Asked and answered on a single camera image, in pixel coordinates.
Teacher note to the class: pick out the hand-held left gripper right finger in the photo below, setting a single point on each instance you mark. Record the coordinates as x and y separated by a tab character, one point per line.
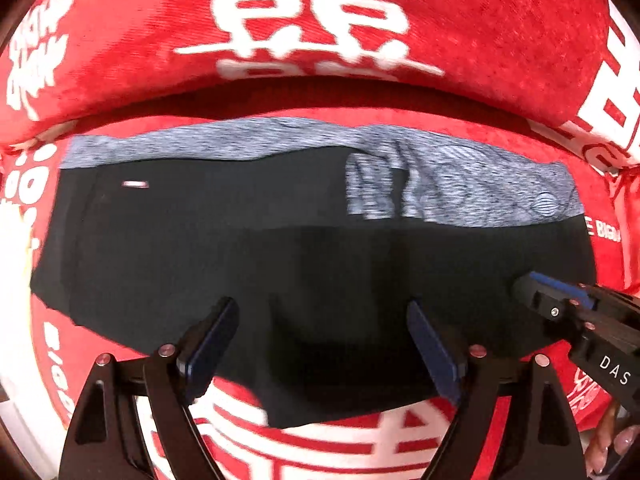
435	357

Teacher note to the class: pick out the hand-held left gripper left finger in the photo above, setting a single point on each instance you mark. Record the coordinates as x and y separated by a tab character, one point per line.
210	350

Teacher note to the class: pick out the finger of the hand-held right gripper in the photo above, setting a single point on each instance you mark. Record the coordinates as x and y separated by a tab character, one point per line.
617	301
542	297

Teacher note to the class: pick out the black pants with blue-grey stripes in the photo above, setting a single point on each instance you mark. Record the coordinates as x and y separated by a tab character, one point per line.
200	235

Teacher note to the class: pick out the person's right hand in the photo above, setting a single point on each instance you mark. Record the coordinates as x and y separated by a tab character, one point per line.
612	445

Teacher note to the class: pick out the cream cloth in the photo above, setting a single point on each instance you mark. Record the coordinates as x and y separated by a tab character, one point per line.
12	232

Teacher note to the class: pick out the red printed blanket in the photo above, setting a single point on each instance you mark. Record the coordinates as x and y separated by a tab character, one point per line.
475	35

